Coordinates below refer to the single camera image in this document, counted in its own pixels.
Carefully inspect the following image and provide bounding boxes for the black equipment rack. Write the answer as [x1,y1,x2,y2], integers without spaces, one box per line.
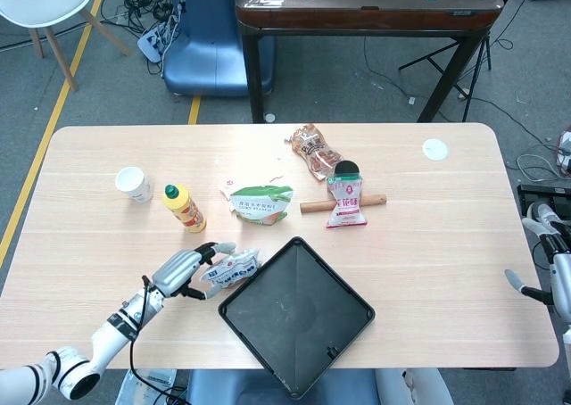
[517,184,571,222]

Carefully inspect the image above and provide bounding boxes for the red white pouch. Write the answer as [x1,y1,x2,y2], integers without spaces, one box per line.
[325,175,369,230]

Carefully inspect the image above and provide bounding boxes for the black tripod stand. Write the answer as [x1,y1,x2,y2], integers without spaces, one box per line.
[398,21,494,99]

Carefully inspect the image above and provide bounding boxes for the white paper cup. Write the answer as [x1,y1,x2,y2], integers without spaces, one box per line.
[114,167,152,203]

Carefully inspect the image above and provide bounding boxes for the black square tray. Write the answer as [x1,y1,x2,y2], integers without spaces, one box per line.
[217,236,376,401]

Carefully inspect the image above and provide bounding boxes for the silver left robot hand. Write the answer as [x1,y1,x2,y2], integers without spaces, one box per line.
[151,241,236,300]

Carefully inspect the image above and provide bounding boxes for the blue robot torso base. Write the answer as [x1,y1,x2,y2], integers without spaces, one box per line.
[185,368,380,405]

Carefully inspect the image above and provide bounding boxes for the yellow bottle with green cap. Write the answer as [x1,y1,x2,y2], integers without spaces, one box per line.
[161,184,208,234]

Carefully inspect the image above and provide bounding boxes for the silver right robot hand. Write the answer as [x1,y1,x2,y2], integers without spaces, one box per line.
[504,202,571,322]

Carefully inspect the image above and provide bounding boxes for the brown bread package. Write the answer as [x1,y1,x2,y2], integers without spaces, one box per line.
[285,123,343,182]

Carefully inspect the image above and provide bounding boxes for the white robot body shell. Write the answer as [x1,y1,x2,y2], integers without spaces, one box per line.
[374,368,454,405]

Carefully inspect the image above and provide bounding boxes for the clear plastic bag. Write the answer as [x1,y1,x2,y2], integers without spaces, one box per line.
[118,368,180,405]

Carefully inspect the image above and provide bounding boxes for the grey floor cables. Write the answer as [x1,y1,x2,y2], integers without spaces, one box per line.
[516,130,571,184]

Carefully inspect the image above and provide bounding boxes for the blue machine base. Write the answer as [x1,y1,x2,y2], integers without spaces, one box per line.
[162,0,276,98]

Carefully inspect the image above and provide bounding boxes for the white power strip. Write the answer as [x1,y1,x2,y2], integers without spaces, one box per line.
[137,23,174,63]

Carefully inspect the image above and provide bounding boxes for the brown mahjong table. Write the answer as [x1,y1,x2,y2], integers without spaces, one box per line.
[235,0,501,124]

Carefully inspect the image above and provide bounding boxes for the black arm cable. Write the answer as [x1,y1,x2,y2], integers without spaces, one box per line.
[128,274,193,405]

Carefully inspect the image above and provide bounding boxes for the green white corn starch bag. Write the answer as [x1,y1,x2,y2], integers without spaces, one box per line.
[228,185,294,226]

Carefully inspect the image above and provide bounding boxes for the white chair with wooden legs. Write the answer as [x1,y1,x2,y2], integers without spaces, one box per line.
[0,0,133,92]

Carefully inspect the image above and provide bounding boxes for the wooden rolling pin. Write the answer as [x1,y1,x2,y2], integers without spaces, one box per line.
[299,194,388,215]

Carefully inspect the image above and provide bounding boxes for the white round table grommet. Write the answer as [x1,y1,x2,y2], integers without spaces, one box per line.
[421,138,449,161]

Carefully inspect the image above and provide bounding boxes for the blue and white sugar packet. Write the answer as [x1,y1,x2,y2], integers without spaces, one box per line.
[200,248,261,290]

